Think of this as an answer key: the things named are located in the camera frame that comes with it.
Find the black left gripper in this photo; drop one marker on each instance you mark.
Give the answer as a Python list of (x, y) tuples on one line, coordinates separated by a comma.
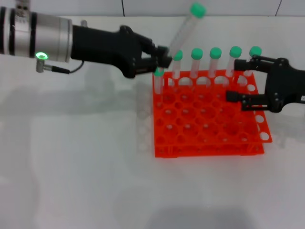
[(102, 46)]

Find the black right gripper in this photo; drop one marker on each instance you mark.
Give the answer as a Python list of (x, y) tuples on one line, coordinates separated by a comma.
[(286, 86)]

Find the green capped clear test tube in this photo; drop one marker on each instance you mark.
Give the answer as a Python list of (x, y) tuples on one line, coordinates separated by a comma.
[(215, 52), (178, 56), (255, 50), (235, 51), (159, 72), (197, 10), (196, 53)]

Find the orange test tube rack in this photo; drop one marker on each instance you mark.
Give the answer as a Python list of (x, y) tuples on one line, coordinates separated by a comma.
[(202, 152)]

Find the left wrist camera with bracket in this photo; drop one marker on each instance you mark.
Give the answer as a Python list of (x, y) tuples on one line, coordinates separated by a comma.
[(22, 4)]

